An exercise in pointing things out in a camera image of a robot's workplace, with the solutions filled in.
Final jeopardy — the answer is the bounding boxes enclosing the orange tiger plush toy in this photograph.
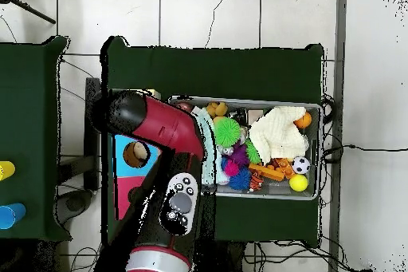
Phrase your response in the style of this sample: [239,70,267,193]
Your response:
[248,172,265,192]

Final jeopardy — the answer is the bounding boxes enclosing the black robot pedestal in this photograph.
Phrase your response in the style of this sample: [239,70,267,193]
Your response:
[190,240,246,272]

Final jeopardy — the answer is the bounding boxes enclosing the orange plastic toy block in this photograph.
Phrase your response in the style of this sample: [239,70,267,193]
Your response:
[248,156,297,183]

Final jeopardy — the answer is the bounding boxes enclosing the blue cylinder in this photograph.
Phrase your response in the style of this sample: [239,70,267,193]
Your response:
[0,202,27,231]

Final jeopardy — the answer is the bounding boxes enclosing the mint green waffle cloth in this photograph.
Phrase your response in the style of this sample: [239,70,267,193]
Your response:
[190,105,226,187]

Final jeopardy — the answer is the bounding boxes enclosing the yellow cylinder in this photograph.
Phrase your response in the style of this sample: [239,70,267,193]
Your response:
[0,160,16,182]

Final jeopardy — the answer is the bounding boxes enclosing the wooden box with three holes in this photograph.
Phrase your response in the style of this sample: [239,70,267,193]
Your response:
[108,88,164,221]

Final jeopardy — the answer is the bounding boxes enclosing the large green spiky ball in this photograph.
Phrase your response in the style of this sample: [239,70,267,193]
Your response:
[213,116,242,148]

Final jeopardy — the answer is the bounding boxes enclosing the dark green table cloth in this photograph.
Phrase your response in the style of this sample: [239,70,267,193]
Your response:
[0,35,73,242]
[100,35,326,247]

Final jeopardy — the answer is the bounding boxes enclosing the blue spiky ball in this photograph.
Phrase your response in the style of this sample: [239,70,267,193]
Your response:
[227,166,252,191]

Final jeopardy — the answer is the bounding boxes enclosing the pink spiky ball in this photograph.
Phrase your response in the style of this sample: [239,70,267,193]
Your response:
[222,159,240,177]

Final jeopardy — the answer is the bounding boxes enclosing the orange ball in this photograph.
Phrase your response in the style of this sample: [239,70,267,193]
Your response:
[293,111,312,130]

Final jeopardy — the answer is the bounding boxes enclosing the black floor cable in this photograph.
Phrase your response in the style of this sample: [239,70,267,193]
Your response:
[321,143,408,156]

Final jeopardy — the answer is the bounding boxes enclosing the yellow ball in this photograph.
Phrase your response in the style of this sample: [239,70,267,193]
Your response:
[288,173,309,193]

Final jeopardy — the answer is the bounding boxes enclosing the shallow wire mesh bin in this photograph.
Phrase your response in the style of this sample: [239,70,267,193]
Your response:
[168,95,323,201]

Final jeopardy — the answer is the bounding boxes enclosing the black tripod leg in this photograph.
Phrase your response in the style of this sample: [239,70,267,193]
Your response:
[0,0,57,26]

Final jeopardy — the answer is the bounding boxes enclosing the purple spiky toy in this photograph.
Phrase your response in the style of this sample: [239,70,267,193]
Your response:
[229,143,250,167]

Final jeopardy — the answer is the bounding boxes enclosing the cream waffle cloth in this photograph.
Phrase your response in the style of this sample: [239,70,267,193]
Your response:
[248,105,310,164]

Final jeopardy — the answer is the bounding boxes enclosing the black and white soccer ball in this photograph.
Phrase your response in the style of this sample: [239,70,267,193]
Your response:
[291,156,312,175]

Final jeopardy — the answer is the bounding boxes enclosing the black upright panel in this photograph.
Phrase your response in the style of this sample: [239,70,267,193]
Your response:
[84,77,102,192]

